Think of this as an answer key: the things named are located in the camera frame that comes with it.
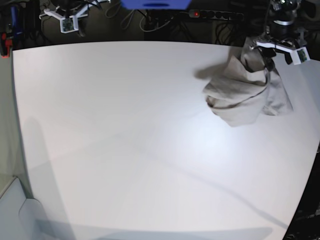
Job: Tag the blue box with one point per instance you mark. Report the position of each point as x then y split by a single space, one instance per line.
155 4

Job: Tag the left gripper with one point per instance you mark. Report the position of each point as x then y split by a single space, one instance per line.
278 34

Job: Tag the black power strip red switch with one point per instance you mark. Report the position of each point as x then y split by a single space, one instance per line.
216 15

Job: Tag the beige t-shirt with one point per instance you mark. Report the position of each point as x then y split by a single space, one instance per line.
244 87

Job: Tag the red black clamp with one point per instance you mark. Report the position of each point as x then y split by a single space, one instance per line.
6 39

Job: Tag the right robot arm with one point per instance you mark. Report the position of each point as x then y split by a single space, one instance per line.
68 5

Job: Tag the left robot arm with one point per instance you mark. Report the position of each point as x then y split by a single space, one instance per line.
283 10

